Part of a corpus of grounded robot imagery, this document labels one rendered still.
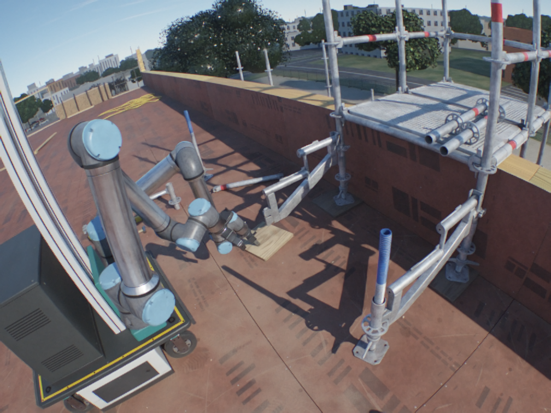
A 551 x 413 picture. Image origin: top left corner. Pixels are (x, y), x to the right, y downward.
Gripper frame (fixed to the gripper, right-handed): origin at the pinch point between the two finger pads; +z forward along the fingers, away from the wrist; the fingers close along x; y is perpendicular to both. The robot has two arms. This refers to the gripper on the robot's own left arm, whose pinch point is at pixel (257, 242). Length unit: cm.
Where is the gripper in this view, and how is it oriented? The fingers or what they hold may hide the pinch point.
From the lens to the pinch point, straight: 211.8
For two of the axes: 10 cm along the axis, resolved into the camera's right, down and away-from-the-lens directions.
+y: 7.1, -7.0, 0.8
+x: -5.0, -4.2, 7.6
